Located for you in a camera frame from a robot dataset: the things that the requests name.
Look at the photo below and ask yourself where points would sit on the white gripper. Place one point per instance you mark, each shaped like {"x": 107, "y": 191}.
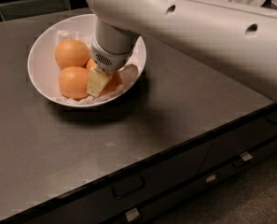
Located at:
{"x": 110, "y": 59}

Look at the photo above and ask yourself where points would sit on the lower dark drawer front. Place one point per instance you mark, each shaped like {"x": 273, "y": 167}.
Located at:
{"x": 147, "y": 210}

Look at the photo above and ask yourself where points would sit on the large white bowl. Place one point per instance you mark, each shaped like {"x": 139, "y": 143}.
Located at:
{"x": 42, "y": 68}

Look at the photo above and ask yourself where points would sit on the dark drawer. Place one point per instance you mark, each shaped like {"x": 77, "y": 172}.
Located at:
{"x": 120, "y": 191}
{"x": 147, "y": 210}
{"x": 251, "y": 133}

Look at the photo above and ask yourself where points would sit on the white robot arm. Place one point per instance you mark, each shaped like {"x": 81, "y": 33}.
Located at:
{"x": 236, "y": 40}

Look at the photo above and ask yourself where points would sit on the white paper in orange bowl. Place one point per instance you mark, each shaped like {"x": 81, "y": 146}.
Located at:
{"x": 129, "y": 73}

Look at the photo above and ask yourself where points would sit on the right dark drawer front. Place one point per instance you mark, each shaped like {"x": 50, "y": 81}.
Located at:
{"x": 251, "y": 133}

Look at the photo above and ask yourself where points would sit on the left dark drawer front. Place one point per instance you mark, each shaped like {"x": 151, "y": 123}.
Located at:
{"x": 120, "y": 191}

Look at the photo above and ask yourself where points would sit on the orange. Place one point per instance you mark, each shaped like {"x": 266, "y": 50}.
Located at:
{"x": 73, "y": 82}
{"x": 113, "y": 84}
{"x": 90, "y": 64}
{"x": 71, "y": 52}

